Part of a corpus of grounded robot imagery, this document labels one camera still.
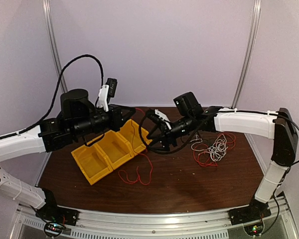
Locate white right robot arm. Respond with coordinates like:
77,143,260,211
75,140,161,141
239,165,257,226
142,92,299,220

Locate aluminium front rail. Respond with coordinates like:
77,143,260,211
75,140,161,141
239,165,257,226
12,195,297,239

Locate yellow middle bin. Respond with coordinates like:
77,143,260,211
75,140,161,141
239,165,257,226
96,131,135,170

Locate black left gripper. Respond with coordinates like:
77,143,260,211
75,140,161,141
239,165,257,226
71,103,136,138

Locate thick red cable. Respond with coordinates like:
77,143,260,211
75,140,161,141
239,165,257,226
193,133,236,167

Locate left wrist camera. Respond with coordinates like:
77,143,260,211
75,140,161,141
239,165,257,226
96,78,118,112

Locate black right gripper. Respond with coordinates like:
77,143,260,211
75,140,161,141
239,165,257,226
146,114,195,151

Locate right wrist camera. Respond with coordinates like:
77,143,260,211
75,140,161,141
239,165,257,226
147,109,172,130

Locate aluminium corner post left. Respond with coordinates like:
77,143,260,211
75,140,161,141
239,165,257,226
41,0,70,93

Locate controller board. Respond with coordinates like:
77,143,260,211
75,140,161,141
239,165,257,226
43,222,66,237
244,223,264,237

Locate yellow bin near front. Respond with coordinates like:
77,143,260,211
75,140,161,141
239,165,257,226
71,145,113,185

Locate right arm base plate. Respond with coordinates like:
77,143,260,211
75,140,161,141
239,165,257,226
228,206,271,225

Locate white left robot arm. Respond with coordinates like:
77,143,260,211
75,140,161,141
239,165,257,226
0,86,136,221

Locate aluminium corner post right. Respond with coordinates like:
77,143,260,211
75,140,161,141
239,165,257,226
231,0,262,108

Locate thin red cable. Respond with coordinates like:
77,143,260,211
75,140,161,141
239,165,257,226
118,109,154,186

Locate black left camera cable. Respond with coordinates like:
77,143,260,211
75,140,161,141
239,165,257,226
0,54,105,142

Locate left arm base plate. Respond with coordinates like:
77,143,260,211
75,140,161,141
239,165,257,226
35,203,79,226

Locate black right camera cable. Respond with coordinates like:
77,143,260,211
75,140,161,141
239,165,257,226
137,109,202,155

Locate right controller board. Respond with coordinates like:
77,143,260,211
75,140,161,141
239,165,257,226
244,223,264,237

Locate aluminium corner post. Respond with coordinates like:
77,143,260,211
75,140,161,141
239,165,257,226
41,0,70,93
231,0,262,108

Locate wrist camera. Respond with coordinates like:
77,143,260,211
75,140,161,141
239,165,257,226
147,109,172,130
96,78,118,112

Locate black camera cable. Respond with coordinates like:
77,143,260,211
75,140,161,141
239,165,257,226
137,109,202,155
0,54,105,142

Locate left controller board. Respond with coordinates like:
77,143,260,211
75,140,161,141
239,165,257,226
43,222,66,237

